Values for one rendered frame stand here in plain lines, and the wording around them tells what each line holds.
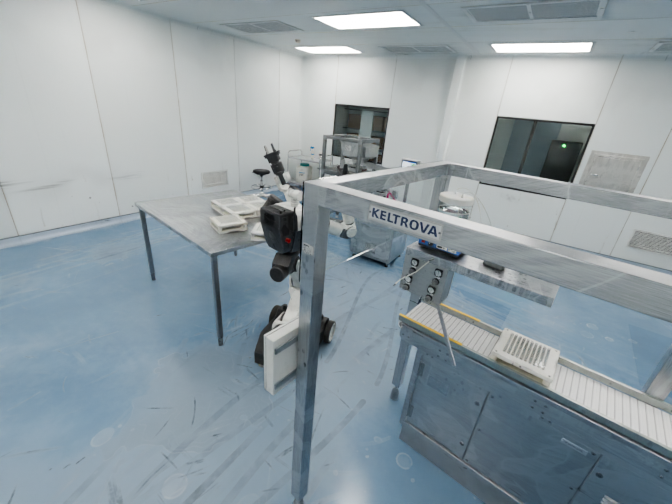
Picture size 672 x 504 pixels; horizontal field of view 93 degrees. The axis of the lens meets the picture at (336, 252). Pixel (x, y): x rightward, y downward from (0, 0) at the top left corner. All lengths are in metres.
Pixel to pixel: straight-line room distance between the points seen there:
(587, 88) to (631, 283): 5.84
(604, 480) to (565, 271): 1.36
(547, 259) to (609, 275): 0.09
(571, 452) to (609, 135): 5.23
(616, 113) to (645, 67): 0.59
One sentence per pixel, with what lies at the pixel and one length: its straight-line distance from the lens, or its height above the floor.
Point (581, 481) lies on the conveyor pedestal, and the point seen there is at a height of 0.52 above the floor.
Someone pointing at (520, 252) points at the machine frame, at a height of 1.68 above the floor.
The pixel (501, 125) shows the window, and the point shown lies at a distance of 6.50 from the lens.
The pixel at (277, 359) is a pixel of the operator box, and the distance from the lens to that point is 1.22.
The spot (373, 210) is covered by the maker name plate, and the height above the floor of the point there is 1.67.
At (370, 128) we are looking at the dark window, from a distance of 7.28.
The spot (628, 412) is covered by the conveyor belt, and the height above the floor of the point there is 0.89.
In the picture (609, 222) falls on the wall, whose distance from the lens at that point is 6.66.
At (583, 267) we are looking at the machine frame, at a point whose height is 1.68.
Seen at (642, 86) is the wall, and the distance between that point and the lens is 6.52.
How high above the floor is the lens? 1.90
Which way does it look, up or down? 24 degrees down
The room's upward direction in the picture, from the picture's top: 5 degrees clockwise
